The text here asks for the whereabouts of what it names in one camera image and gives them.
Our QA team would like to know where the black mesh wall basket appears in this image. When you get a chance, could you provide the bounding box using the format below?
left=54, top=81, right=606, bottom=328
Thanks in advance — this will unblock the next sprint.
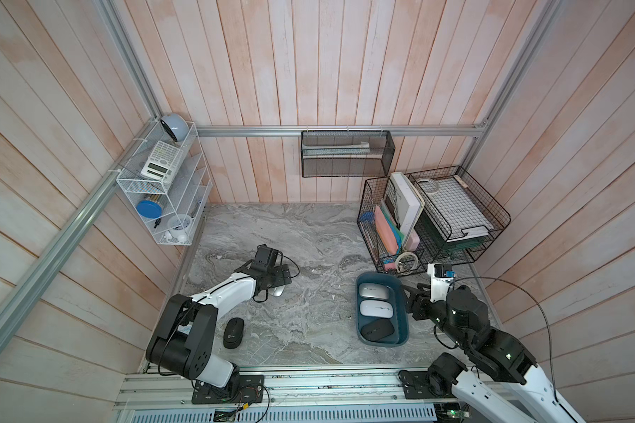
left=300, top=130, right=396, bottom=178

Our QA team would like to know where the pink folder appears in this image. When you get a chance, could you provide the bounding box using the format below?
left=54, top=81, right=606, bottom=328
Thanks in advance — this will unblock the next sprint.
left=374, top=206, right=400, bottom=255

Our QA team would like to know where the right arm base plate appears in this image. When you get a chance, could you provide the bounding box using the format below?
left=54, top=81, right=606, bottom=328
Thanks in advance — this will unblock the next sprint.
left=398, top=369, right=446, bottom=399

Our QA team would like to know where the white grid notepad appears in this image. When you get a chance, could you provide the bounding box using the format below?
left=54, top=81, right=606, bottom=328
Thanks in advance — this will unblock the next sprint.
left=416, top=177, right=495, bottom=241

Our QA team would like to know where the white computer mouse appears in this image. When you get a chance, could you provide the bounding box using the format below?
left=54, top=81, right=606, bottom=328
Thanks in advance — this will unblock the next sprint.
left=359, top=300, right=394, bottom=319

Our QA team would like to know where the teal plastic storage tray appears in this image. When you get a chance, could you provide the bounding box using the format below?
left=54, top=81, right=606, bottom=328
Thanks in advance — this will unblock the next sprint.
left=356, top=271, right=409, bottom=347

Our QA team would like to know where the black mouse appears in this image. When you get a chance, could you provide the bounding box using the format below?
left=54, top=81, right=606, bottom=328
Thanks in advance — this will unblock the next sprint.
left=222, top=317, right=244, bottom=349
left=360, top=318, right=395, bottom=342

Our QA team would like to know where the blue grey round speaker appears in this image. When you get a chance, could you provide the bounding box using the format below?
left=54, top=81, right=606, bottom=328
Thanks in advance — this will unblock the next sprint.
left=160, top=114, right=190, bottom=143

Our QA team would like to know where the white desk calculator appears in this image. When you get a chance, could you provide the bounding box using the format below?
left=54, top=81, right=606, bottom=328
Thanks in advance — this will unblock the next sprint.
left=140, top=141, right=185, bottom=184

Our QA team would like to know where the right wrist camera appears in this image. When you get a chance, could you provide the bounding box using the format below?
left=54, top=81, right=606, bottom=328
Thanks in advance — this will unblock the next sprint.
left=427, top=264, right=455, bottom=302

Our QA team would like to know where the white thick book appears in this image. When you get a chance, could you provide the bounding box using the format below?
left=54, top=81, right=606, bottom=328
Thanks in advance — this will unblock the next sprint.
left=383, top=172, right=425, bottom=247

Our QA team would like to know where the white wire wall shelf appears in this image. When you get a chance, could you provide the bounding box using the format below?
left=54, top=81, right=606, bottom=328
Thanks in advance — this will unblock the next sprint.
left=116, top=120, right=213, bottom=246

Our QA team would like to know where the black wire paper tray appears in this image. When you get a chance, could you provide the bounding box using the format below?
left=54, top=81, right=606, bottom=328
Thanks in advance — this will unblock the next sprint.
left=407, top=166, right=512, bottom=265

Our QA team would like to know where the blue lid pencil jar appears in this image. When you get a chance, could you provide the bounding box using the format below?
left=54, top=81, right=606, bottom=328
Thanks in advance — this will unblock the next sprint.
left=136, top=195, right=164, bottom=220

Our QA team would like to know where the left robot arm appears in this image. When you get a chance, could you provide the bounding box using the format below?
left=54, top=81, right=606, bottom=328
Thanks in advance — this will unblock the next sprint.
left=146, top=244, right=301, bottom=405

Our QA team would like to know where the black wire file rack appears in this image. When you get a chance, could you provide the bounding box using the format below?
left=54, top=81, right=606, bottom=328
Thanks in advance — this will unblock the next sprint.
left=357, top=172, right=440, bottom=276

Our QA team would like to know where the tape roll by rack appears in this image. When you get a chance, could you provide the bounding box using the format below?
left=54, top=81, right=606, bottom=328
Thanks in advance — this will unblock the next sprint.
left=394, top=251, right=420, bottom=274

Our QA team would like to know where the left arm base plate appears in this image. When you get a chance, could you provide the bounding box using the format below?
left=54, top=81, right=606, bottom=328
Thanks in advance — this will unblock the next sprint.
left=192, top=375, right=265, bottom=405

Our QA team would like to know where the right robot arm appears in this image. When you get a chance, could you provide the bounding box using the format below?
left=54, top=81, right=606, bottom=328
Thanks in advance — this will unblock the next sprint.
left=398, top=285, right=583, bottom=422

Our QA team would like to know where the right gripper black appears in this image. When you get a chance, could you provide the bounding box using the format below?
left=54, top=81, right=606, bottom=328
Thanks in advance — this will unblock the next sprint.
left=399, top=281, right=469, bottom=352

